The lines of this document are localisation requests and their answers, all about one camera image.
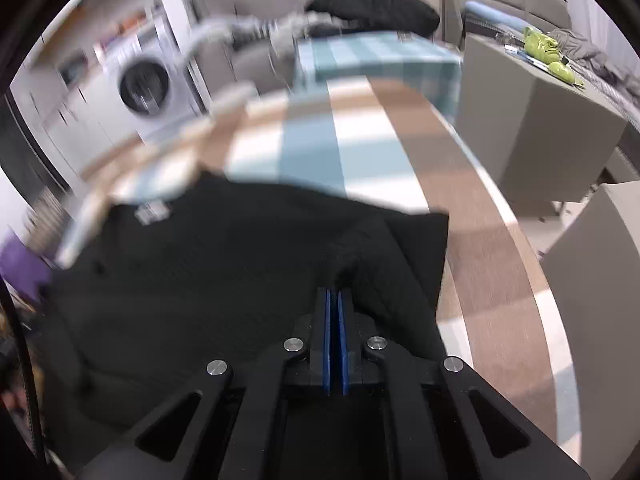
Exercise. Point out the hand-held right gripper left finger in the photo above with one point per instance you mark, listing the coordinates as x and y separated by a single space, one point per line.
327 340

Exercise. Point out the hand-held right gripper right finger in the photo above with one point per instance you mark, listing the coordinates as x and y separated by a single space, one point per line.
344 340

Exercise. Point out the black knit sweater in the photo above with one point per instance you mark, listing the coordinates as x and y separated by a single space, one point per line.
200 270

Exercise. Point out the grey clothes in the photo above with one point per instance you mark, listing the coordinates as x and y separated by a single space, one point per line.
290 30

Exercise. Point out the brown checked tablecloth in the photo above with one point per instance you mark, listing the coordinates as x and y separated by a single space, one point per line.
375 125

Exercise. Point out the large grey cabinet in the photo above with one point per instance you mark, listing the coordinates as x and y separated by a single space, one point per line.
525 135

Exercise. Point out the grey sofa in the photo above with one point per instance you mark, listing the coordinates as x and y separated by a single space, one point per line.
250 67

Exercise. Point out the teal checked tablecloth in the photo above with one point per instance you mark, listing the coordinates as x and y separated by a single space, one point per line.
380 55

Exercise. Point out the white washing machine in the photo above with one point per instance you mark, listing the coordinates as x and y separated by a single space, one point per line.
145 85

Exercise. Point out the purple bag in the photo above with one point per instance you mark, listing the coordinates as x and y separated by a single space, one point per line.
20 270

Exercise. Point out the black jacket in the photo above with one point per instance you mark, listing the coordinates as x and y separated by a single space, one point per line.
375 5

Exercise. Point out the white kitchen base cabinet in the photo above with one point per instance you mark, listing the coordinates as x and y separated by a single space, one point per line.
75 110

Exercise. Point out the green toy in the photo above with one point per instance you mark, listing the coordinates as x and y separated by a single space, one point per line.
565 72
540 44

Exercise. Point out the blue pillow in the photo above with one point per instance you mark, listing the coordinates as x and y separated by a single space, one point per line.
495 12

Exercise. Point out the grey blanket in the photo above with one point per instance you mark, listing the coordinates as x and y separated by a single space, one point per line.
590 50

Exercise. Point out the black door frame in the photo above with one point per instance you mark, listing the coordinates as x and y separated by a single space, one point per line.
25 160

